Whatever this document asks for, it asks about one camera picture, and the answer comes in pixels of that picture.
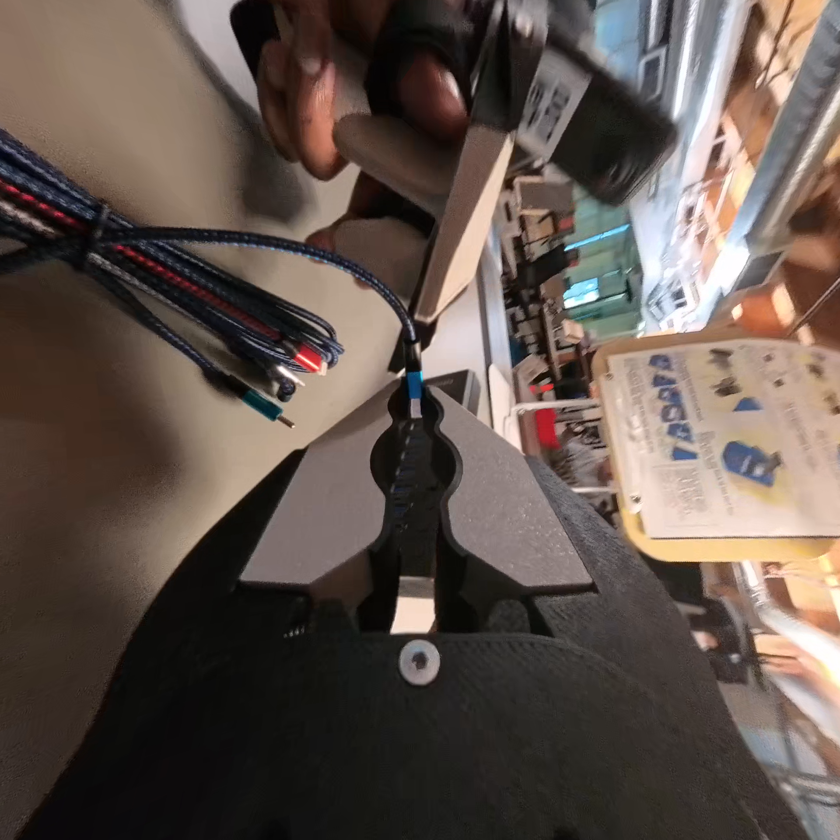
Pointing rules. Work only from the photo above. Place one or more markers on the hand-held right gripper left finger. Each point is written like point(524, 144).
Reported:
point(308, 525)

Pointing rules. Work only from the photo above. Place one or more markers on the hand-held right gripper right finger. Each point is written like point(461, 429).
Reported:
point(518, 525)

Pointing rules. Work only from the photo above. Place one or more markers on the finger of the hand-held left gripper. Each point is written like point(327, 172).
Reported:
point(466, 216)

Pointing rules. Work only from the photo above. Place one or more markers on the slim black USB hub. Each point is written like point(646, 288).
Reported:
point(417, 525)

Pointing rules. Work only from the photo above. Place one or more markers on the cardboard clipboard with paper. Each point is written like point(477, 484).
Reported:
point(722, 446)

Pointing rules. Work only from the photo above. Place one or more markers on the silver ventilation duct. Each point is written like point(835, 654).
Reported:
point(787, 131)

